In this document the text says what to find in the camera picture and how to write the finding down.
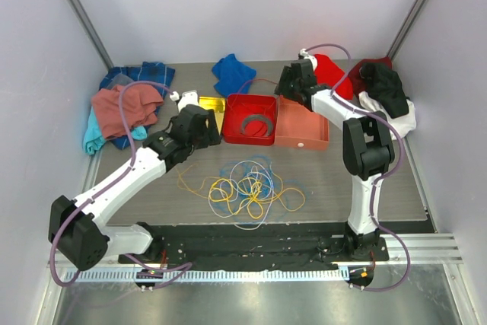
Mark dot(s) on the white cloth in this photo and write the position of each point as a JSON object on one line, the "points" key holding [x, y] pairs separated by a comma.
{"points": [[402, 124]]}

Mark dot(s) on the salmon pink cloth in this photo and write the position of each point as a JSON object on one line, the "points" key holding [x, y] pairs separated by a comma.
{"points": [[138, 103]]}

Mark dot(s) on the salmon pink square box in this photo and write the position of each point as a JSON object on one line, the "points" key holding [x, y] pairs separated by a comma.
{"points": [[297, 127]]}

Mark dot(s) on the red square box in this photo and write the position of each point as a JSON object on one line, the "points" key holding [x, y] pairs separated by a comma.
{"points": [[250, 119]]}

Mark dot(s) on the light blue cloth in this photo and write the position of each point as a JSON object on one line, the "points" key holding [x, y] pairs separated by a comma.
{"points": [[93, 140]]}

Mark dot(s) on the corner aluminium post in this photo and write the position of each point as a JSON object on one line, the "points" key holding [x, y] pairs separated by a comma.
{"points": [[91, 32], [412, 16]]}

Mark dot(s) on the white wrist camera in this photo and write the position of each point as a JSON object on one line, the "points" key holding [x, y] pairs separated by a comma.
{"points": [[304, 54], [184, 99]]}

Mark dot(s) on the dark red cloth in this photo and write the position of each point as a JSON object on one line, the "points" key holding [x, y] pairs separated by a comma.
{"points": [[358, 83]]}

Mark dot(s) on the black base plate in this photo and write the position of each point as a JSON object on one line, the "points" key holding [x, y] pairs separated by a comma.
{"points": [[279, 246]]}

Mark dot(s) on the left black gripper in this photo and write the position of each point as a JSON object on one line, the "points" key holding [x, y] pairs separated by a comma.
{"points": [[211, 136]]}

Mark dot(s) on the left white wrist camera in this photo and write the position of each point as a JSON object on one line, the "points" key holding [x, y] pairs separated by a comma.
{"points": [[184, 99]]}

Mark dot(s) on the black cloth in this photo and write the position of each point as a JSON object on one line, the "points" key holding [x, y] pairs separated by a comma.
{"points": [[384, 86]]}

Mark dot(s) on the left corner aluminium post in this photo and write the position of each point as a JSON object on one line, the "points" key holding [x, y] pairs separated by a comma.
{"points": [[91, 32]]}

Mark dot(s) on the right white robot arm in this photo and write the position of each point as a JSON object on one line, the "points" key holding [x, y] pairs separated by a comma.
{"points": [[367, 150]]}

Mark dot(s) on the gold metal tin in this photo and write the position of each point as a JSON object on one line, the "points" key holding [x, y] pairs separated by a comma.
{"points": [[218, 105]]}

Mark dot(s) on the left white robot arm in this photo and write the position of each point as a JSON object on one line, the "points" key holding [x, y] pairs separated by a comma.
{"points": [[79, 229]]}

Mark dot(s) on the white slotted cable duct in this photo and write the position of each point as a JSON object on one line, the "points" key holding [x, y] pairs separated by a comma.
{"points": [[136, 274]]}

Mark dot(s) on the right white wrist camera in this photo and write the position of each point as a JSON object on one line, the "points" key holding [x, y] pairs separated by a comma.
{"points": [[304, 54]]}

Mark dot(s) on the right corner aluminium post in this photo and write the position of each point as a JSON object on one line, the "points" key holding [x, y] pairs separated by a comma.
{"points": [[412, 16]]}

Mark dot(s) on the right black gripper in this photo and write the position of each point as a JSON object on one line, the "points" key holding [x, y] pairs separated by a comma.
{"points": [[282, 87]]}

